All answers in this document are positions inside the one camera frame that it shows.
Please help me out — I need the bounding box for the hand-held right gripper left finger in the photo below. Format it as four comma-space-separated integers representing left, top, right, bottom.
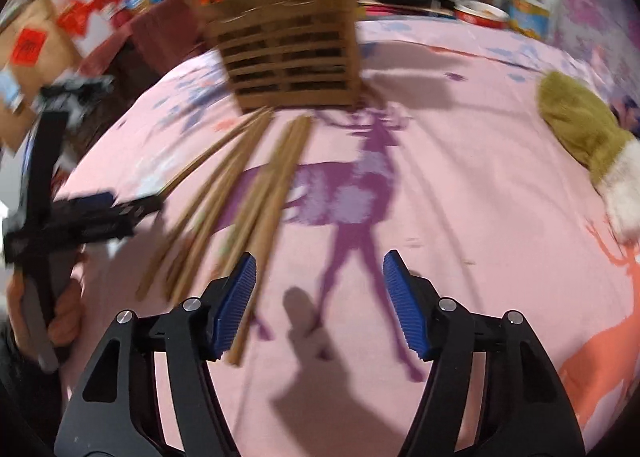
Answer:
54, 252, 258, 457

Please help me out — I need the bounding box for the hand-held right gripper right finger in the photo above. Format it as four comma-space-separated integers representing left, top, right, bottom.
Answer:
382, 249, 586, 457

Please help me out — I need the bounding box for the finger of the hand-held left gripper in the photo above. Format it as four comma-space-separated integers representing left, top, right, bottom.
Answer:
52, 216, 138, 244
52, 192, 165, 221

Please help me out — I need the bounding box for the bunch of wooden chopsticks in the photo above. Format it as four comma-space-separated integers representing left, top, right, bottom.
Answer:
135, 107, 314, 368

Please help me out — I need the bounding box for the wooden chopstick holder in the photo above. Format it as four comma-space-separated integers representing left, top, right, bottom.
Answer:
202, 0, 364, 114

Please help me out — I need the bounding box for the person's left hand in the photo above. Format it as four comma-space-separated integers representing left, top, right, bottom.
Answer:
7, 264, 84, 353

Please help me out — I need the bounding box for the cardboard box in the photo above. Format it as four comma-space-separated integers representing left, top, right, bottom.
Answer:
0, 0, 85, 148

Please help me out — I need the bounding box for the pink deer printed blanket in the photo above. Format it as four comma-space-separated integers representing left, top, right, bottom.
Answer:
50, 20, 640, 457

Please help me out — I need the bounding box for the maroon cloth covered table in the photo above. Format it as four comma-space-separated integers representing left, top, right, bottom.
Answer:
80, 0, 216, 83

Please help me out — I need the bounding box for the green plush mitten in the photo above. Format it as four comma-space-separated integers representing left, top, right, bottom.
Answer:
536, 70, 640, 244

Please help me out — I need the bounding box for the red white bowl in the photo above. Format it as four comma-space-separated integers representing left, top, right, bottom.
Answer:
454, 0, 510, 30

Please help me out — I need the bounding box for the floral plastic sheet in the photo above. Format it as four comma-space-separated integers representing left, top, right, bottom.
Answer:
550, 0, 640, 128

